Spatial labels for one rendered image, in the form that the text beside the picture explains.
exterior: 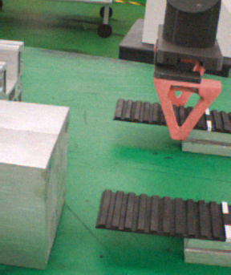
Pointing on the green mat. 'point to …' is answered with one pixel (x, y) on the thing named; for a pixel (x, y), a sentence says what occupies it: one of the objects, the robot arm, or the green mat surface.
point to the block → (31, 180)
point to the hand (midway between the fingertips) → (177, 116)
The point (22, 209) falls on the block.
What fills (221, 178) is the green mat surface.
